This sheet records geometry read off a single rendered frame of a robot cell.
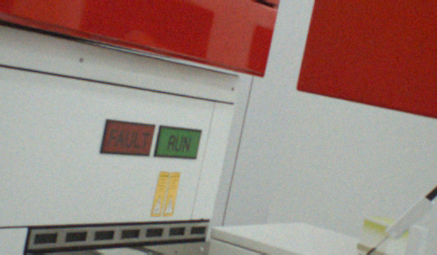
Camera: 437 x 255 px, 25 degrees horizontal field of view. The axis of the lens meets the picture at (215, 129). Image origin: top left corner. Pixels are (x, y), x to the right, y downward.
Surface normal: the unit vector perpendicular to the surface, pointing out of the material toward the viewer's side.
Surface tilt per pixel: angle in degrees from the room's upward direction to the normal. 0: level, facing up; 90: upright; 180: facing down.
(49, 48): 90
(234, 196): 90
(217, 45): 90
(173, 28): 90
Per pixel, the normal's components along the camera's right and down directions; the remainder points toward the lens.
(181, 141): 0.83, 0.20
